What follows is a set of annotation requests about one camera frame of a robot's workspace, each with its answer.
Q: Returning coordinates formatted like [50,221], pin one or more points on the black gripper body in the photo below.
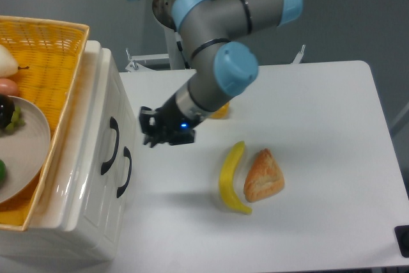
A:
[177,120]

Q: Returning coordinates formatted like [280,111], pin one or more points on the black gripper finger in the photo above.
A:
[152,141]
[148,121]

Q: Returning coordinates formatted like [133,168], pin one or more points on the white drawer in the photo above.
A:
[93,202]

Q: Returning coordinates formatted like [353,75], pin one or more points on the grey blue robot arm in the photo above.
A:
[210,31]

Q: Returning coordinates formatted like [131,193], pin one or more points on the white drawer cabinet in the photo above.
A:
[48,234]

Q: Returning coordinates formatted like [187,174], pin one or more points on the yellow toy bell pepper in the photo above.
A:
[221,113]

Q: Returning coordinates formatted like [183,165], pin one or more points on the yellow toy banana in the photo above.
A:
[226,180]

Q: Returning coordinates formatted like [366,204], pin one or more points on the toy croissant pastry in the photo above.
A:
[264,178]

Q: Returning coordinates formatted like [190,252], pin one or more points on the yellow woven basket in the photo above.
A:
[51,52]

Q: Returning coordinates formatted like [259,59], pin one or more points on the grey round plate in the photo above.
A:
[25,150]

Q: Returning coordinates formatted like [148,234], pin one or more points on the dark toy eggplant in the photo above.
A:
[11,115]

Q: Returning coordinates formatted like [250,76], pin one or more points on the pink toy sausage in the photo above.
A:
[9,87]

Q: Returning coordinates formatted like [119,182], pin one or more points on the white toy pear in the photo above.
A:
[9,65]

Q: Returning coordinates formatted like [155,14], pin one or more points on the green toy pepper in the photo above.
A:
[3,172]

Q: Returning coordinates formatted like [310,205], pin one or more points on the black corner object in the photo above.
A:
[402,236]

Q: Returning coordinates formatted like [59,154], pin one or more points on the black lower drawer handle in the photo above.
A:
[125,179]

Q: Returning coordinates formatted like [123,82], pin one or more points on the black drawer handle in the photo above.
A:
[113,141]
[125,179]

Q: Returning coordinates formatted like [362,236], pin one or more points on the black top drawer handle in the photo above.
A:
[113,141]

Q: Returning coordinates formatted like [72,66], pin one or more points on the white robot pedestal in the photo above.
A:
[162,12]

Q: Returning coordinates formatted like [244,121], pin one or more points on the metal table bracket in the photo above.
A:
[299,56]

